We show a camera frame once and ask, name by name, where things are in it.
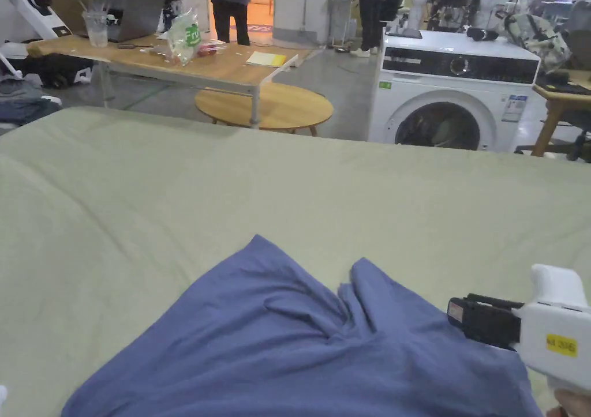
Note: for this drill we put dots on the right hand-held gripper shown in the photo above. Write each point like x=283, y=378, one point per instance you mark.
x=554, y=324

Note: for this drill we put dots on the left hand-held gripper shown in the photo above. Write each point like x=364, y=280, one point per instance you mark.
x=3, y=396

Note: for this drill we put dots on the dark blue shirt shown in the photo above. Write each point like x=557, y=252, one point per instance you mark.
x=286, y=343

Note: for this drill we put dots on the person's right hand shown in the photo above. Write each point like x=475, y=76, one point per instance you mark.
x=577, y=403

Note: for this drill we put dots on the wooden desk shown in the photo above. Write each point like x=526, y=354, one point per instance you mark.
x=561, y=95

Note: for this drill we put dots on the white washing machine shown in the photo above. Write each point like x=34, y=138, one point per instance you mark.
x=415, y=89

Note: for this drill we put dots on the bed with pale green sheet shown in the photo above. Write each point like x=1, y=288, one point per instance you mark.
x=277, y=195

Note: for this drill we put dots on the dark blue cloth on floor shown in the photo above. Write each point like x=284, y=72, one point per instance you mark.
x=23, y=111

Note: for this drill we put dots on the camouflage backpack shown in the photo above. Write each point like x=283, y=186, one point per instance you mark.
x=538, y=38

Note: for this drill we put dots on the grey cloth on floor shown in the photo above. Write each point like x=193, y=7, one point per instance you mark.
x=16, y=87

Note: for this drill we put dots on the white humanoid robot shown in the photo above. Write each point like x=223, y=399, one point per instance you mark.
x=489, y=6
x=419, y=6
x=27, y=6

